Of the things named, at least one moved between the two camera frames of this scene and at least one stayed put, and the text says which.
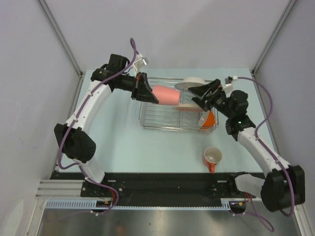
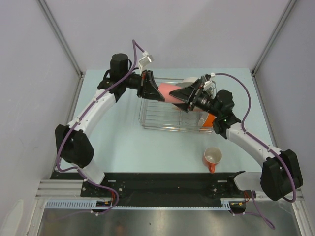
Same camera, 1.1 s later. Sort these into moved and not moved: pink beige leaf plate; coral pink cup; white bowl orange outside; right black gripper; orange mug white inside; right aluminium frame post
Moved: right black gripper; coral pink cup
Not moved: pink beige leaf plate; white bowl orange outside; right aluminium frame post; orange mug white inside
